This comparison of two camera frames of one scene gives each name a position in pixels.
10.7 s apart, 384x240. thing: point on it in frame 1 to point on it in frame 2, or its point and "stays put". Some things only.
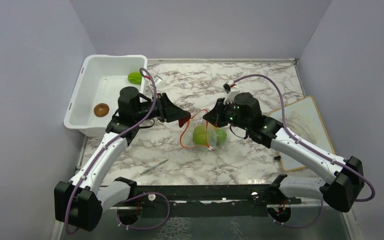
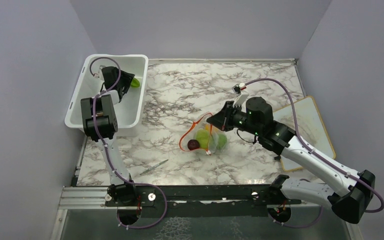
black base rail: [202, 201] stays put
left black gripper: [173, 112] to [127, 78]
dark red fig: [182, 121] to [193, 144]
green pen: [152, 167] stays put
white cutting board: [303, 119] stays put
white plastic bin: [101, 78] stays put
